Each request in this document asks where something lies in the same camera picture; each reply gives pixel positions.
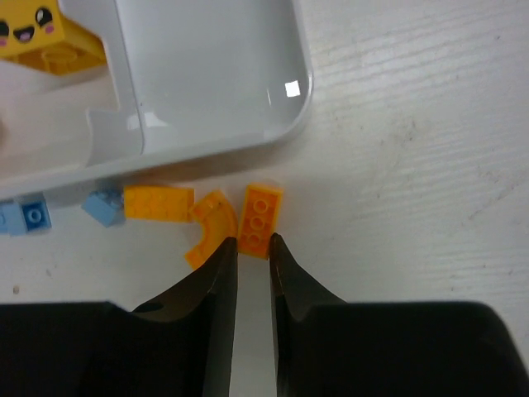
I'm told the light blue lego row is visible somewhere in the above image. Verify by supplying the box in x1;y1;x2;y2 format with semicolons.
1;194;52;237

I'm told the yellow lego brick with face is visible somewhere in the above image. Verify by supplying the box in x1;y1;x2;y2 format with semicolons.
0;0;107;76

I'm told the orange 2x3 lego brick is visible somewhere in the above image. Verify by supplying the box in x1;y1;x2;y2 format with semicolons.
237;184;284;260

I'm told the large orange curved lego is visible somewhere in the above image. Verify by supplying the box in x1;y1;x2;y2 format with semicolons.
184;190;238;270

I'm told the white divided plastic tray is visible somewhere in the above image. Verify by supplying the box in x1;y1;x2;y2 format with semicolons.
1;1;313;199

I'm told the single light blue lego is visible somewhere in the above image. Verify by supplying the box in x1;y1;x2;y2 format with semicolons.
81;189;125;227

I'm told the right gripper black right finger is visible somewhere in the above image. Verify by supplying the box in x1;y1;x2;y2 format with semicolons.
269;234;528;396

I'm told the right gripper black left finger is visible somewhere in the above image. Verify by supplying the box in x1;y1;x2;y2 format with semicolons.
1;237;237;396

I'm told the orange 2x4 lego plate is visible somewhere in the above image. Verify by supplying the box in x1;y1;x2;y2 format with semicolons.
124;185;194;222

